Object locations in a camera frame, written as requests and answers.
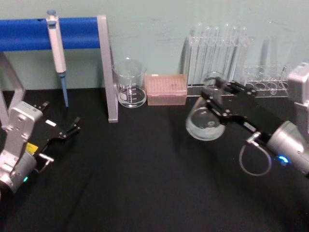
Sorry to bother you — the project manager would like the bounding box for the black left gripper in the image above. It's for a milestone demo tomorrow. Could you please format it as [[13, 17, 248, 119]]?
[[26, 101, 82, 157]]

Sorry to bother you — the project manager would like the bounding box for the clear glass conical flask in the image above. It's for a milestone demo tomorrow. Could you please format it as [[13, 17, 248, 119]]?
[[185, 71, 226, 142]]

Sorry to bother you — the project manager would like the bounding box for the right gripper thin cable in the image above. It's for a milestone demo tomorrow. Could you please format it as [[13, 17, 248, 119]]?
[[239, 131, 273, 176]]

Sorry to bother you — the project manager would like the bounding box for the clear tall test tube rack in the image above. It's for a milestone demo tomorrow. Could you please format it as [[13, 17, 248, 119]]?
[[185, 23, 252, 97]]

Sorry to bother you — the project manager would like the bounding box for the blue bar pipette stand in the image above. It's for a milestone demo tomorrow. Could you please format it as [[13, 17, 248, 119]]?
[[0, 14, 119, 129]]

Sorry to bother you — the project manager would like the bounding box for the white pipette with blue tip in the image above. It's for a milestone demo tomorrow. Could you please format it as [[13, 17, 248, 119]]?
[[46, 9, 70, 108]]

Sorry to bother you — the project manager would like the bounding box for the black table cloth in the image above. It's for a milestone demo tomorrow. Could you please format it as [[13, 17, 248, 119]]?
[[0, 88, 309, 232]]

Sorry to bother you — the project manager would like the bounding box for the clear glass test tube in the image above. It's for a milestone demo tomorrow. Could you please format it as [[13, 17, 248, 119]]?
[[196, 23, 204, 80], [239, 25, 248, 80], [212, 26, 220, 74], [230, 26, 238, 82], [204, 26, 212, 75], [223, 23, 231, 79]]

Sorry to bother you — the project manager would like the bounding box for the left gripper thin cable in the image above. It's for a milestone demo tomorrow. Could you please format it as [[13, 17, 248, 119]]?
[[33, 152, 55, 174]]

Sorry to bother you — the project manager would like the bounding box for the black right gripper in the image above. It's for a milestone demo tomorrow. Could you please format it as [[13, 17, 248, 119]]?
[[200, 77, 294, 145]]

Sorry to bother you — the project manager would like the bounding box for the pink pipette tip box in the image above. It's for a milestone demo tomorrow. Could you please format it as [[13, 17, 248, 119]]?
[[144, 73, 189, 106]]

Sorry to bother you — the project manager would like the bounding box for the clear glass beaker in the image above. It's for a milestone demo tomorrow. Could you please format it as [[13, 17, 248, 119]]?
[[112, 58, 148, 109]]

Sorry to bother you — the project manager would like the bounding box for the clear low tube rack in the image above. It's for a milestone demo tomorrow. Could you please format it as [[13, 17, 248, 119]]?
[[243, 64, 291, 98]]

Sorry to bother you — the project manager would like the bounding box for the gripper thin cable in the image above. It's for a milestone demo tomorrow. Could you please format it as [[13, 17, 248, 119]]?
[[33, 152, 55, 174], [239, 131, 273, 176]]

